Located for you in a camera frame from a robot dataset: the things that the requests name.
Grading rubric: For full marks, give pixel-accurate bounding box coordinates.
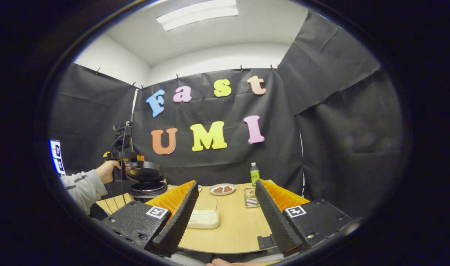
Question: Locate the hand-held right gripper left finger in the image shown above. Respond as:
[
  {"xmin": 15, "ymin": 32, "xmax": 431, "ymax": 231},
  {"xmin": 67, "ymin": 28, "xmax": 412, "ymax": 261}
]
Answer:
[{"xmin": 99, "ymin": 180, "xmax": 199, "ymax": 257}]

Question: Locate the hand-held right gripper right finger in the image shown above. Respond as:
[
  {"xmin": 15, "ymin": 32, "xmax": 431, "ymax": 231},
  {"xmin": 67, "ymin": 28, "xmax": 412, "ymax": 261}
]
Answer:
[{"xmin": 255, "ymin": 179, "xmax": 355, "ymax": 255}]

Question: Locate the white rice container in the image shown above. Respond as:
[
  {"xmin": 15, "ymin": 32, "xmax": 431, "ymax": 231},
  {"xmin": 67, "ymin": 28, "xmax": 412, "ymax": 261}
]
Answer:
[{"xmin": 186, "ymin": 197, "xmax": 221, "ymax": 229}]

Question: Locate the clear chopstick holder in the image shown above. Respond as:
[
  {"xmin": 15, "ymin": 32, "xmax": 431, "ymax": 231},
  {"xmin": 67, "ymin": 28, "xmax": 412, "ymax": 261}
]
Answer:
[{"xmin": 244, "ymin": 187, "xmax": 260, "ymax": 208}]

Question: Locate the black silver rice cooker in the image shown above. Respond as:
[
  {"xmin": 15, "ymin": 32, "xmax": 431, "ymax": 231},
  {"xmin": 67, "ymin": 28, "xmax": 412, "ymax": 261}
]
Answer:
[{"xmin": 127, "ymin": 161, "xmax": 168, "ymax": 202}]

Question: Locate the black table clamp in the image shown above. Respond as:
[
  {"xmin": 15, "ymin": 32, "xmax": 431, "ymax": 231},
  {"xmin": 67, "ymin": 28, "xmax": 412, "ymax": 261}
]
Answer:
[{"xmin": 257, "ymin": 234, "xmax": 277, "ymax": 250}]

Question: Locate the green tea bottle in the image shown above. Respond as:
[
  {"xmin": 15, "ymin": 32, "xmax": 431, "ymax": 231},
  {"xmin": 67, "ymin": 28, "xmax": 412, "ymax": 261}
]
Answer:
[{"xmin": 250, "ymin": 162, "xmax": 260, "ymax": 187}]

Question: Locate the white round plate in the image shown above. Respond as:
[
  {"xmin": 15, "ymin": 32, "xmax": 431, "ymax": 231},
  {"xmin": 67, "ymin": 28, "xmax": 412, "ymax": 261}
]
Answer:
[{"xmin": 209, "ymin": 183, "xmax": 236, "ymax": 196}]

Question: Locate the black backdrop cloth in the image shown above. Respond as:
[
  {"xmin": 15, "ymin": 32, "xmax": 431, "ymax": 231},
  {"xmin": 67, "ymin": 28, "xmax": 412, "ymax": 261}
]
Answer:
[{"xmin": 49, "ymin": 11, "xmax": 405, "ymax": 218}]

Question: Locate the computer monitor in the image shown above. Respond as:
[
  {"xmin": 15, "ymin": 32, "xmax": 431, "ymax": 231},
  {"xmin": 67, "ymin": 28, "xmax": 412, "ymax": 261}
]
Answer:
[{"xmin": 49, "ymin": 140, "xmax": 66, "ymax": 175}]

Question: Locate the ceiling light panel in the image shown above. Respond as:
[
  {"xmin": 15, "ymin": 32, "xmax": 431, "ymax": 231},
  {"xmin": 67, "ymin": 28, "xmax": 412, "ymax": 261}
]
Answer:
[{"xmin": 156, "ymin": 0, "xmax": 239, "ymax": 31}]

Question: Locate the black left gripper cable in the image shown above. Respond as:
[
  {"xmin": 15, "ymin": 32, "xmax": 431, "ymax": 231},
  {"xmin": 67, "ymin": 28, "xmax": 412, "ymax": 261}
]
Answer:
[{"xmin": 106, "ymin": 124, "xmax": 133, "ymax": 205}]

